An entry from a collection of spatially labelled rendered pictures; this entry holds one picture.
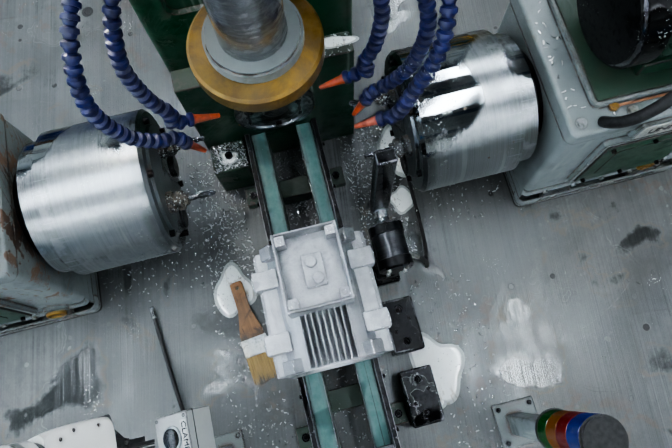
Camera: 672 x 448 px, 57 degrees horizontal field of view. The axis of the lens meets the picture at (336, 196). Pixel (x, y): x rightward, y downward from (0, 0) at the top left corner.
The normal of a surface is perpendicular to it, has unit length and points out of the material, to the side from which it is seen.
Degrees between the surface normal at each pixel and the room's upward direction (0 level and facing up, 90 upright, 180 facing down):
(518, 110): 32
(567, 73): 0
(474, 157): 62
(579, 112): 0
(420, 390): 0
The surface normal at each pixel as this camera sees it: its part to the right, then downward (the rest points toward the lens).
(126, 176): 0.03, -0.08
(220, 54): -0.03, -0.30
